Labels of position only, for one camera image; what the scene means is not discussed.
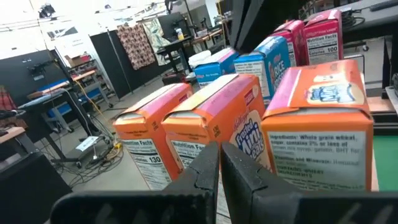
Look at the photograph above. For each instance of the red Froot Loops cereal box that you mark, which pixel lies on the red Froot Loops cereal box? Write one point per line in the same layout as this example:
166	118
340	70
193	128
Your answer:
323	46
295	40

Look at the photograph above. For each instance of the black case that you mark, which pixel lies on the black case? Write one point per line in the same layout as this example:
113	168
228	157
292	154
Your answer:
28	193

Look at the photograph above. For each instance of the brown white patterned cloth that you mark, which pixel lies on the brown white patterned cloth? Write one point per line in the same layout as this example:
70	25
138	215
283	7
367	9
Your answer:
136	46

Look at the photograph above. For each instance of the white paper sheet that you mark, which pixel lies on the white paper sheet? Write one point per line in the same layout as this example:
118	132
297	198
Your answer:
87	143

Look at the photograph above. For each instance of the cardboard box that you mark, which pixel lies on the cardboard box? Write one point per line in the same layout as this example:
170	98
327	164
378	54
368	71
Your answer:
79	59

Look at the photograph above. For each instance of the black partition panel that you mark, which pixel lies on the black partition panel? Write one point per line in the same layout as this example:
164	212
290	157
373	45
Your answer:
105	62

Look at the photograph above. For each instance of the metal storage rack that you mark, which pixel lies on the metal storage rack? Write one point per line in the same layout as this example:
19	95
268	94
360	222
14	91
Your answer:
93	84

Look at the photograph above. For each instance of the black ceiling spotlight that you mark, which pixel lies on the black ceiling spotlight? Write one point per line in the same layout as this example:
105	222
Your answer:
46	11

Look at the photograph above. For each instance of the grey desk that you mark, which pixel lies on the grey desk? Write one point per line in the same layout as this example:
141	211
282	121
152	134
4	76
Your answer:
46	101

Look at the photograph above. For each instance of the green yellow patterned cloth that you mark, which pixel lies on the green yellow patterned cloth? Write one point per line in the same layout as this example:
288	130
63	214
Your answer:
157	37

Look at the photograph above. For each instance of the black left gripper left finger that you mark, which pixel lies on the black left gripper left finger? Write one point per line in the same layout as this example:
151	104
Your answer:
174	208

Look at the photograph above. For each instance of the orange Mini-Wheats cereal box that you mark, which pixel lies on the orange Mini-Wheats cereal box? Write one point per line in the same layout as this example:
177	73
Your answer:
317	124
149	124
217	109

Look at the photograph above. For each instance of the yellow bottle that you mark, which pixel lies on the yellow bottle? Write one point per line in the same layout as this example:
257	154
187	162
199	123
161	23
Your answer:
179	34

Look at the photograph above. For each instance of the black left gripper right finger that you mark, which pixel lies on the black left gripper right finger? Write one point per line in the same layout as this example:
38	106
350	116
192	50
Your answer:
280	208

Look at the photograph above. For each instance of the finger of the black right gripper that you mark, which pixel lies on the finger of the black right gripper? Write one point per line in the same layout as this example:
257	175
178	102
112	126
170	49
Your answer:
241	21
255	18

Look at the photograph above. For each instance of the black table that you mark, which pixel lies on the black table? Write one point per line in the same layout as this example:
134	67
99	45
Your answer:
174	45

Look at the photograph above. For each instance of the green table mat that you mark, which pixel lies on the green table mat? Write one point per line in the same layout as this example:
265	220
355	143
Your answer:
387	161

